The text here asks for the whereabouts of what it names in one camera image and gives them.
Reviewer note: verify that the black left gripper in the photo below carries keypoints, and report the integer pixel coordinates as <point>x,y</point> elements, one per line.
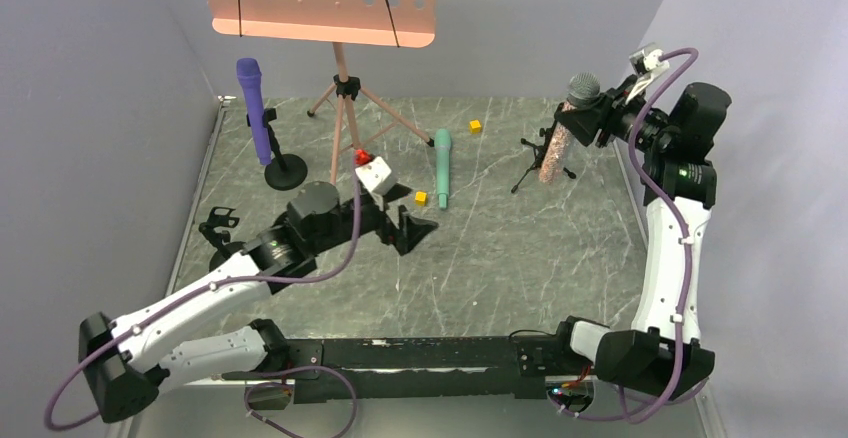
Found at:
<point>387,224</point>

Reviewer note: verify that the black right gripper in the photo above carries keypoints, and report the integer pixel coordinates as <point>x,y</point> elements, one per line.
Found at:
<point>603,112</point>

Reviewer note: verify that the black round-base microphone stand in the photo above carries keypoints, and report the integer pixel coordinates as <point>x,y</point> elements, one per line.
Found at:
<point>286,171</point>

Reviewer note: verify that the purple microphone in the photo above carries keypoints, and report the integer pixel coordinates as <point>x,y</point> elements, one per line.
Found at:
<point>249,77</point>

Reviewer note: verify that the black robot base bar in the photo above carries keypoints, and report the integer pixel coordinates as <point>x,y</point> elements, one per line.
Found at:
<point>523,366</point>

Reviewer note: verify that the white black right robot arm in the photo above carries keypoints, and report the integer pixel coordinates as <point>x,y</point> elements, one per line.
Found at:
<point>660,354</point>

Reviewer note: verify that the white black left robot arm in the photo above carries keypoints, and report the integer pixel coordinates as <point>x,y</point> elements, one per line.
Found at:
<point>129,361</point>

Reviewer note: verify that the black clip stand at left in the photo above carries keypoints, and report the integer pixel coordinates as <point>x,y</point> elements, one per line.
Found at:
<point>215,229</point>

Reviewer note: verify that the pink music stand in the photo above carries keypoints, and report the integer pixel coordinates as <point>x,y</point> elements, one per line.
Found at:
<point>391,23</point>

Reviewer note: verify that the yellow cube near teal microphone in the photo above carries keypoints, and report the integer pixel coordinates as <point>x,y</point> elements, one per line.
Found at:
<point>421,198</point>

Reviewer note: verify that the teal green microphone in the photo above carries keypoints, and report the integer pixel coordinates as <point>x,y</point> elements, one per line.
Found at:
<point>443,147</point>

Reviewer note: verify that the yellow cube at back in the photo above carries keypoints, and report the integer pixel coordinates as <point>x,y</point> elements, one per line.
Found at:
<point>475,126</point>

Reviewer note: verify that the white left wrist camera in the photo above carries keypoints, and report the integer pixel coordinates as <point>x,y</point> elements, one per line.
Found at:
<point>374,173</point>

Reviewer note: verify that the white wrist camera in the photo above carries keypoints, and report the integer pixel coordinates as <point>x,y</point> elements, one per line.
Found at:
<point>648,65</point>
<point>374,173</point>

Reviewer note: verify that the black tripod shock-mount stand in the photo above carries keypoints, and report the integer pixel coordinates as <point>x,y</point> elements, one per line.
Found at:
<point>540,157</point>

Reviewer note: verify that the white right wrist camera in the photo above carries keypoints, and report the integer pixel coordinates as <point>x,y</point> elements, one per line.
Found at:
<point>648,65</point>

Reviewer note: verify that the aluminium table edge rail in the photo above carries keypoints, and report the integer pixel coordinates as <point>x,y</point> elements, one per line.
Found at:
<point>224,105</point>

